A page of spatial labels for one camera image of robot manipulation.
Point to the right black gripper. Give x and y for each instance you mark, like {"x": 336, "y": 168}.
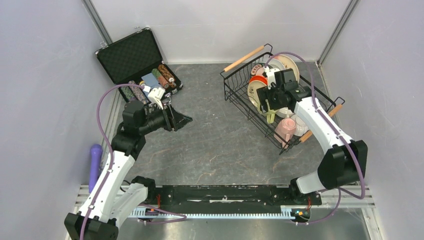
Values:
{"x": 264, "y": 93}

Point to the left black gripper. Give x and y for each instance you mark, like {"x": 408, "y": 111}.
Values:
{"x": 170, "y": 114}

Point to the black wire dish rack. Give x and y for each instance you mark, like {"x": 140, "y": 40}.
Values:
{"x": 236, "y": 79}

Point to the yellow green mug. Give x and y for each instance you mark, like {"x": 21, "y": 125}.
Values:
{"x": 270, "y": 116}

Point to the orange plate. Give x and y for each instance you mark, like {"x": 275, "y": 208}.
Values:
{"x": 259, "y": 78}

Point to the pink and cream plate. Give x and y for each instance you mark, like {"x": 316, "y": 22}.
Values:
{"x": 288, "y": 63}

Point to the white scalloped plate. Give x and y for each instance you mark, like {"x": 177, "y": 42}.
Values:
{"x": 276, "y": 64}

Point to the cream plate with black spot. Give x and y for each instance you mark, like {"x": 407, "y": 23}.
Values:
{"x": 252, "y": 93}

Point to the pink mug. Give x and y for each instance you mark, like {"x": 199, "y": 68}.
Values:
{"x": 285, "y": 131}

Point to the white cup with handle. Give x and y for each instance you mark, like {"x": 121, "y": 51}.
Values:
{"x": 284, "y": 113}

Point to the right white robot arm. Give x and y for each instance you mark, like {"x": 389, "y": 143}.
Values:
{"x": 344, "y": 160}

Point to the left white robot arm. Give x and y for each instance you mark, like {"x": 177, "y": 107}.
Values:
{"x": 102, "y": 214}

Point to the blue card deck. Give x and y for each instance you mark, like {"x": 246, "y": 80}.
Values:
{"x": 150, "y": 80}

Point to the black poker chip case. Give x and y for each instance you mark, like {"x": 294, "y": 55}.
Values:
{"x": 134, "y": 56}

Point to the purple flashlight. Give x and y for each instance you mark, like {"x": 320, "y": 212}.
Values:
{"x": 96, "y": 153}

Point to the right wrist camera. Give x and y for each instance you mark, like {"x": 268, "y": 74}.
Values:
{"x": 271, "y": 76}

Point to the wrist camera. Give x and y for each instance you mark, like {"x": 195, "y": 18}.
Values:
{"x": 271, "y": 76}
{"x": 155, "y": 94}

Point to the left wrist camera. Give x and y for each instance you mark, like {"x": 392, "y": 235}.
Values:
{"x": 155, "y": 94}

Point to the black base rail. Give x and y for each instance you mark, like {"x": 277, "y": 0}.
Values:
{"x": 237, "y": 200}

